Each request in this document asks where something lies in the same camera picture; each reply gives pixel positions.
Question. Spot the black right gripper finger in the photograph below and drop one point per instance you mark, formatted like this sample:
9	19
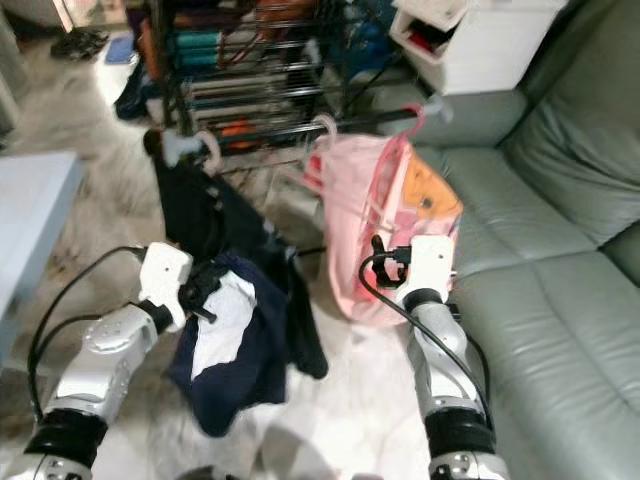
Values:
378	263

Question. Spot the navy garment with white patch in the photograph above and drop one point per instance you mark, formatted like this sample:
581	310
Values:
250	400

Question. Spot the pale pink plastic hanger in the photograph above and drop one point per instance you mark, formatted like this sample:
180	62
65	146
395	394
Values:
330	122

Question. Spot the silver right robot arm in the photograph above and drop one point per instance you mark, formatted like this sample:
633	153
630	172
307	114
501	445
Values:
440	370

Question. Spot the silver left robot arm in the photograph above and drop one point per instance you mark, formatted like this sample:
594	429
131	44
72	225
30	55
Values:
105	370

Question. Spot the pink cartoon print shirt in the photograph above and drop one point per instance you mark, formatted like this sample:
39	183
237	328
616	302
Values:
350	250

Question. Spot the black garment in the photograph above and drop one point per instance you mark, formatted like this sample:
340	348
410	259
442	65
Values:
190	215

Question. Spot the grey green leather sofa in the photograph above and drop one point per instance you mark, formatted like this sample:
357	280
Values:
560	320

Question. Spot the black metal drying rack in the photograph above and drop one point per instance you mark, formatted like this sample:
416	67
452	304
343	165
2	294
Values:
260	136

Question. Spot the pale blue plastic table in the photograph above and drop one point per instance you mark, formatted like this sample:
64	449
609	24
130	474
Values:
30	220

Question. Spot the blue storage bag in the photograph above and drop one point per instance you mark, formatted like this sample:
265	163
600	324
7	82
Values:
365	50

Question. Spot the white storage box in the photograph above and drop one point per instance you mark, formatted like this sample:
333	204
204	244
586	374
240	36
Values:
500	50

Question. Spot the teal cushion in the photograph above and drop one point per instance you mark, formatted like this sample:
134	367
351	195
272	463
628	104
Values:
200	45

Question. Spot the blue floor mat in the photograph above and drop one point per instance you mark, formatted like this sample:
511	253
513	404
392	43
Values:
120	50

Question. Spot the dark sandals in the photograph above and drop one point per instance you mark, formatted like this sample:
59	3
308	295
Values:
75	45

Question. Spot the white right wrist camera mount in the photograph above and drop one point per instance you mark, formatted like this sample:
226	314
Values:
430	262

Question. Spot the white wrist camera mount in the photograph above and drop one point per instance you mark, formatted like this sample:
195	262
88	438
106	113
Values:
165	275
430	262

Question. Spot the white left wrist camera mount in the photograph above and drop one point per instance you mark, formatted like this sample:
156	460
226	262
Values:
165	275

